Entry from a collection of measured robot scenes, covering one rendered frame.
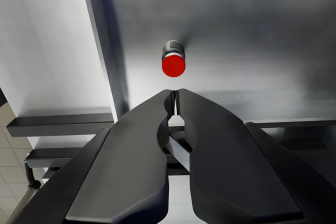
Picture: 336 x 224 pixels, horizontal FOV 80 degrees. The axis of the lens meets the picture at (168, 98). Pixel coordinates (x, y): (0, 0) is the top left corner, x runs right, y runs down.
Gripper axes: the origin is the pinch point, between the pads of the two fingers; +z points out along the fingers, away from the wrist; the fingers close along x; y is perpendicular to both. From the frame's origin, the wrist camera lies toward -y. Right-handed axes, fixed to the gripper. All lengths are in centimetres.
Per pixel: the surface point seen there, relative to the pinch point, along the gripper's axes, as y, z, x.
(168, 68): 0.7, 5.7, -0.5
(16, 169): 118, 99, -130
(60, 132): 9.5, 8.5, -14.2
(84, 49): 0.1, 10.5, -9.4
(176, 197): 25.8, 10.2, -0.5
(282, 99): 7.2, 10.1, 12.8
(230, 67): 2.8, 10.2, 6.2
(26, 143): 91, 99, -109
